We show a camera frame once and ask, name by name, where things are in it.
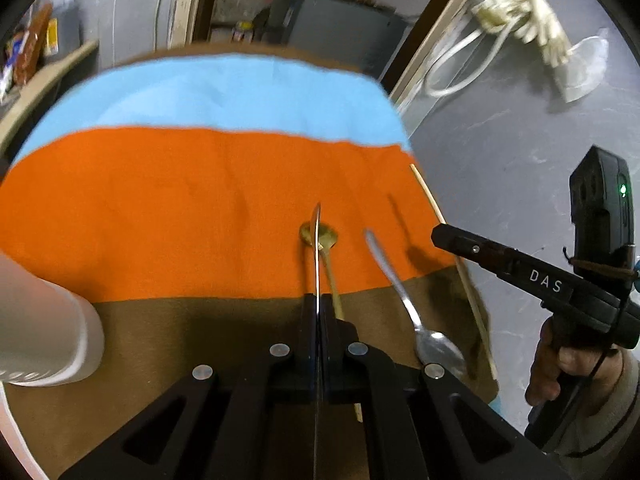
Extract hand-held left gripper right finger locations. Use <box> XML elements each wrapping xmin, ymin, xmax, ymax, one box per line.
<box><xmin>320</xmin><ymin>302</ymin><xmax>572</xmax><ymax>480</ymax></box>

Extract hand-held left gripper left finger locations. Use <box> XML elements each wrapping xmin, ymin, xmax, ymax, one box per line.
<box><xmin>57</xmin><ymin>295</ymin><xmax>318</xmax><ymax>480</ymax></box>

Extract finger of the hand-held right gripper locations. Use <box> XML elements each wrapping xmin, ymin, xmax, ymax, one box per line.
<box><xmin>431</xmin><ymin>223</ymin><xmax>507</xmax><ymax>274</ymax></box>

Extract silver table knife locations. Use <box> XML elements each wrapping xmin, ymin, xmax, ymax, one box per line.
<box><xmin>310</xmin><ymin>202</ymin><xmax>324</xmax><ymax>480</ymax></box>

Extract gold spoon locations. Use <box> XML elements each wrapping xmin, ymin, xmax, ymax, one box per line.
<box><xmin>298</xmin><ymin>222</ymin><xmax>349</xmax><ymax>322</ymax></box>

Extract silver spoon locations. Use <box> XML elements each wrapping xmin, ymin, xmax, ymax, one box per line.
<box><xmin>363</xmin><ymin>228</ymin><xmax>469</xmax><ymax>379</ymax></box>

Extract white utensil holder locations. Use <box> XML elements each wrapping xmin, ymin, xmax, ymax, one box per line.
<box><xmin>0</xmin><ymin>249</ymin><xmax>105</xmax><ymax>387</ymax></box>

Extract person's right hand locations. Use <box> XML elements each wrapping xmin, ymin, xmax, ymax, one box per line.
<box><xmin>525</xmin><ymin>319</ymin><xmax>627</xmax><ymax>405</ymax></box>

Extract clear plastic bag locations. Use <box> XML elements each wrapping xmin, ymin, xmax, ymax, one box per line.
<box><xmin>549</xmin><ymin>27</ymin><xmax>610</xmax><ymax>105</ymax></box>

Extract blue orange brown striped cloth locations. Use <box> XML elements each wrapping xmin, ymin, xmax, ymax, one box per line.
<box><xmin>0</xmin><ymin>42</ymin><xmax>501</xmax><ymax>480</ymax></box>

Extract cream rubber gloves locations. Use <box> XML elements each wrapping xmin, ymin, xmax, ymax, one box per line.
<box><xmin>471</xmin><ymin>0</ymin><xmax>572</xmax><ymax>67</ymax></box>

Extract grey cabinet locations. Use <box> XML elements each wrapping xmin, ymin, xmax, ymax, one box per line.
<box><xmin>259</xmin><ymin>0</ymin><xmax>407</xmax><ymax>83</ymax></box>

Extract grey metal box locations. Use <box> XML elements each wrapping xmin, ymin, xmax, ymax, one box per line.
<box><xmin>55</xmin><ymin>1</ymin><xmax>82</xmax><ymax>55</ymax></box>

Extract yellow label bottle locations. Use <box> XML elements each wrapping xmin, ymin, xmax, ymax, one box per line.
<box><xmin>46</xmin><ymin>16</ymin><xmax>62</xmax><ymax>57</ymax></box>

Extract brown orange packet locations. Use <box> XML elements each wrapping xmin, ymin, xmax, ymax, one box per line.
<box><xmin>14</xmin><ymin>1</ymin><xmax>54</xmax><ymax>87</ymax></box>

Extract white hose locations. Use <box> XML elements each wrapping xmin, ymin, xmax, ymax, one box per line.
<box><xmin>424</xmin><ymin>22</ymin><xmax>503</xmax><ymax>100</ymax></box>

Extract wooden door frame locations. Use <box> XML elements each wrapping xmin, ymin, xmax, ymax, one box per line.
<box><xmin>170</xmin><ymin>0</ymin><xmax>211</xmax><ymax>50</ymax></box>

